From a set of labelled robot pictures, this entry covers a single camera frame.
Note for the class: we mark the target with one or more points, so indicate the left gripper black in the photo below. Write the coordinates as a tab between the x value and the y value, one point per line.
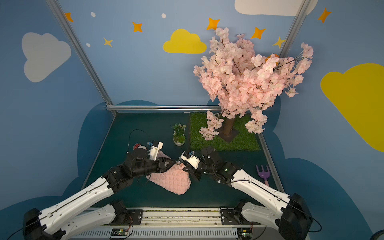
162	164

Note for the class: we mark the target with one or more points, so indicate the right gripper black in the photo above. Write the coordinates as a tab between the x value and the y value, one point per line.
192	168

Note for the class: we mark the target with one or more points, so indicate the pink knitted bag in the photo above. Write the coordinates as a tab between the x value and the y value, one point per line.
175	180

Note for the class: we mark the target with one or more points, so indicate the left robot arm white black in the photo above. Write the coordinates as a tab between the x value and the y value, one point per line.
66	219

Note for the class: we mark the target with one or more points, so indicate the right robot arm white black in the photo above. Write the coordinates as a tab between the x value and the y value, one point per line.
288	214

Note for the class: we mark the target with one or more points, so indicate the small potted green plant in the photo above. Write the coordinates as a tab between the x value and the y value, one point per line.
179	137

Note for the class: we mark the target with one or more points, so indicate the small red white toy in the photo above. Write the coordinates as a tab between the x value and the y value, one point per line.
140	147

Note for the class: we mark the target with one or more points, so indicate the green artificial grass mat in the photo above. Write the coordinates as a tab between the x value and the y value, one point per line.
244	141

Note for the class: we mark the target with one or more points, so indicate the purple pink toy fork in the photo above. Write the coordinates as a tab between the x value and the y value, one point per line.
264	173

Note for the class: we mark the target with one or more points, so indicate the right green circuit board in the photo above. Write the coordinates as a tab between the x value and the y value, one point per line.
244	234

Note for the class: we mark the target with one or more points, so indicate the green circuit board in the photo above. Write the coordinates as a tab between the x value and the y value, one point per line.
244	234
119	233

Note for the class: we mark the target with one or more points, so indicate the left green circuit board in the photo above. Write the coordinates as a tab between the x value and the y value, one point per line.
119	233

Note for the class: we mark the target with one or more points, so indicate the pink cherry blossom tree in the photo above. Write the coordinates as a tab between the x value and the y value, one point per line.
244	81

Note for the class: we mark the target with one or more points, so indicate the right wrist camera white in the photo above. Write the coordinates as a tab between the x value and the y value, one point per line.
189	157

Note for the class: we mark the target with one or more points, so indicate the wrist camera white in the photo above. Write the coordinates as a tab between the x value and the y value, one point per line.
155	147
189	157

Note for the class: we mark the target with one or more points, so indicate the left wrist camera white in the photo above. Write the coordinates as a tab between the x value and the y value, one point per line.
155	147

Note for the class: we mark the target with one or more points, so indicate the aluminium front rail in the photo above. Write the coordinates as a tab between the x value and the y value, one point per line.
179	224

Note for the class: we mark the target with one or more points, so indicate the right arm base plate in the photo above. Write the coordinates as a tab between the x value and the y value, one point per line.
231	217

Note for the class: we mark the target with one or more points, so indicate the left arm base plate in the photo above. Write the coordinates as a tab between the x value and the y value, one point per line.
132	217

